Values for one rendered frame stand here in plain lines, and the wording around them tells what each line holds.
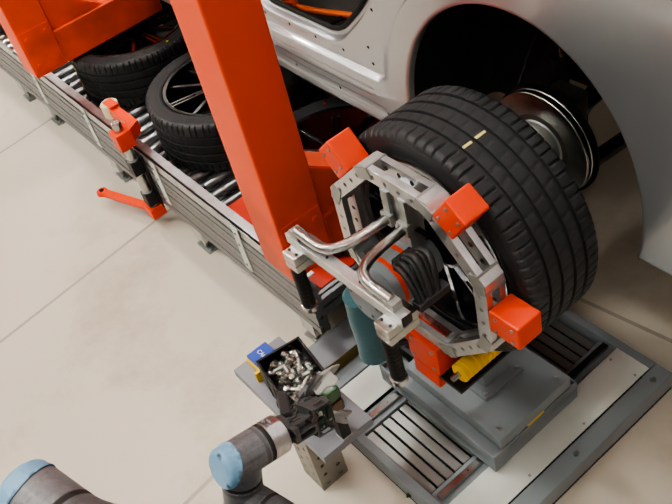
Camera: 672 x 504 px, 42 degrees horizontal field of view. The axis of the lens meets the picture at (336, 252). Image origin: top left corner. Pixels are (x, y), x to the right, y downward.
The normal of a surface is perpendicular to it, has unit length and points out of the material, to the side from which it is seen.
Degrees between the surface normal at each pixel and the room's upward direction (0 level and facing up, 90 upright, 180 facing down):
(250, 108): 90
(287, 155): 90
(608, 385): 0
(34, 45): 90
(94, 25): 90
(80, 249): 0
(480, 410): 0
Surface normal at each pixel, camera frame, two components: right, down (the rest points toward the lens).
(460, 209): 0.19, -0.32
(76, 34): 0.62, 0.45
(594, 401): -0.20, -0.70
